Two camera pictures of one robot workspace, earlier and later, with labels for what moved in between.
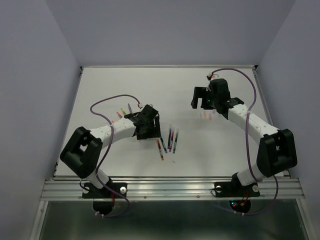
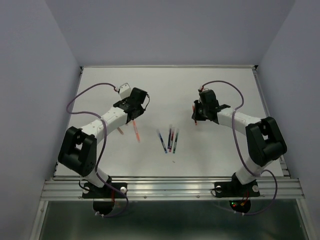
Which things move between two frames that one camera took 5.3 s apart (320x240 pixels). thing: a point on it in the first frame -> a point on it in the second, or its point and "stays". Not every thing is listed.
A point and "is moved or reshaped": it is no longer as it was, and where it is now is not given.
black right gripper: x=200 y=92 -> x=194 y=115
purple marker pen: x=169 y=140 stays
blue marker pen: x=164 y=146 stays
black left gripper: x=155 y=132 -> x=141 y=110
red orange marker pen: x=160 y=149 is moved or reshaped
